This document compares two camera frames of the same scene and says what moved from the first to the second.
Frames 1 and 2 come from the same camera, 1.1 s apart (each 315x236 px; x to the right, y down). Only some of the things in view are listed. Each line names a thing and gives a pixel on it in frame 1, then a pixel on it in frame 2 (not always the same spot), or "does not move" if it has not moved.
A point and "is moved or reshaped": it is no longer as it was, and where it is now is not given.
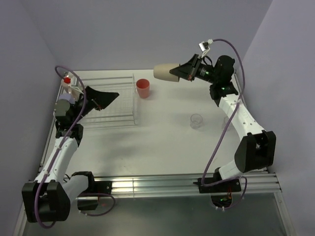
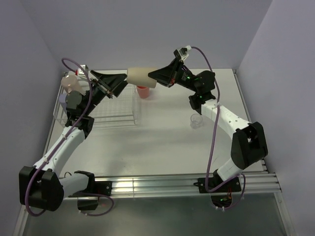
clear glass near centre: (196, 121) does not move
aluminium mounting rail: (125, 187) does not move
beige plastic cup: (161, 71) is moved or reshaped
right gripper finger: (186, 71) to (166, 74)
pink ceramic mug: (66, 83) does not move
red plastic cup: (143, 87) does not move
